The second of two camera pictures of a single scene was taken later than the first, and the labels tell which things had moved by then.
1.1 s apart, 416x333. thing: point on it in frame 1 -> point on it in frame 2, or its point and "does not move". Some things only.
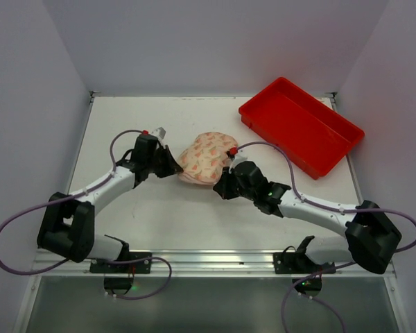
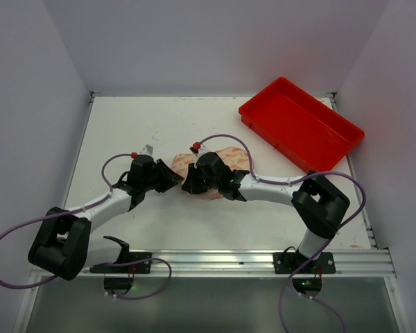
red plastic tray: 314,136 does not move
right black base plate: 295,263 does not move
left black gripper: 163,161 -> 160,176
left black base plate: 96,266 does not move
